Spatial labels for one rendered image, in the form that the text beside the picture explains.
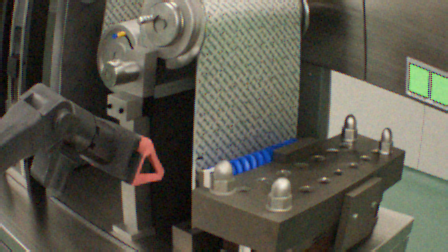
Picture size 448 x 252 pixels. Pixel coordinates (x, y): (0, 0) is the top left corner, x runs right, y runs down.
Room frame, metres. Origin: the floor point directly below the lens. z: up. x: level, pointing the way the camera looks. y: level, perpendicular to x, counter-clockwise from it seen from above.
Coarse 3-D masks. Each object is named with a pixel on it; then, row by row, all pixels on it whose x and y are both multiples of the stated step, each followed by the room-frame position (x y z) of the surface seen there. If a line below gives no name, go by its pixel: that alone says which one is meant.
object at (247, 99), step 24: (264, 48) 1.26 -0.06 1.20; (288, 48) 1.31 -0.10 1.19; (216, 72) 1.19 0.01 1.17; (240, 72) 1.22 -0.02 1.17; (264, 72) 1.27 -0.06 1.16; (288, 72) 1.31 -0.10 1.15; (216, 96) 1.19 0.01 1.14; (240, 96) 1.23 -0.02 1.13; (264, 96) 1.27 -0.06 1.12; (288, 96) 1.31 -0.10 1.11; (216, 120) 1.19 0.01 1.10; (240, 120) 1.23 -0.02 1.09; (264, 120) 1.27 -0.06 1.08; (288, 120) 1.32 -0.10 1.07; (216, 144) 1.19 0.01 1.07; (240, 144) 1.23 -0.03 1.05; (264, 144) 1.27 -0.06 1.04
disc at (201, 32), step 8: (144, 0) 1.24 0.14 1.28; (192, 0) 1.17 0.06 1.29; (200, 0) 1.16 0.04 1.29; (200, 8) 1.16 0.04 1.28; (200, 16) 1.16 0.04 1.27; (200, 24) 1.16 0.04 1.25; (200, 32) 1.16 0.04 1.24; (200, 40) 1.15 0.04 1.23; (192, 48) 1.16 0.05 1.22; (200, 48) 1.16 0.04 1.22; (184, 56) 1.17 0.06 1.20; (192, 56) 1.16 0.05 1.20; (160, 64) 1.21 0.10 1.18; (168, 64) 1.20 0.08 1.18; (176, 64) 1.18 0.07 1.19; (184, 64) 1.17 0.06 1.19
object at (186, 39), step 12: (156, 0) 1.21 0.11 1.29; (180, 0) 1.17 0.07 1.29; (144, 12) 1.23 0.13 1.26; (192, 12) 1.16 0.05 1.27; (144, 24) 1.22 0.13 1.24; (192, 24) 1.15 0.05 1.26; (144, 36) 1.22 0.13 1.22; (180, 36) 1.17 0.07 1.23; (192, 36) 1.16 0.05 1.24; (156, 48) 1.20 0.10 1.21; (168, 48) 1.18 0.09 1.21; (180, 48) 1.17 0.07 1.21
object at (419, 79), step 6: (414, 66) 1.25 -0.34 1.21; (414, 72) 1.25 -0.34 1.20; (420, 72) 1.23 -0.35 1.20; (426, 72) 1.22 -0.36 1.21; (414, 78) 1.25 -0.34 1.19; (420, 78) 1.23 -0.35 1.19; (426, 78) 1.22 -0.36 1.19; (414, 84) 1.24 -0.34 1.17; (420, 84) 1.23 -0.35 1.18; (426, 84) 1.22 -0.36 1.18; (414, 90) 1.24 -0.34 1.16; (420, 90) 1.23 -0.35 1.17; (426, 90) 1.22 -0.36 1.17; (426, 96) 1.22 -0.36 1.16
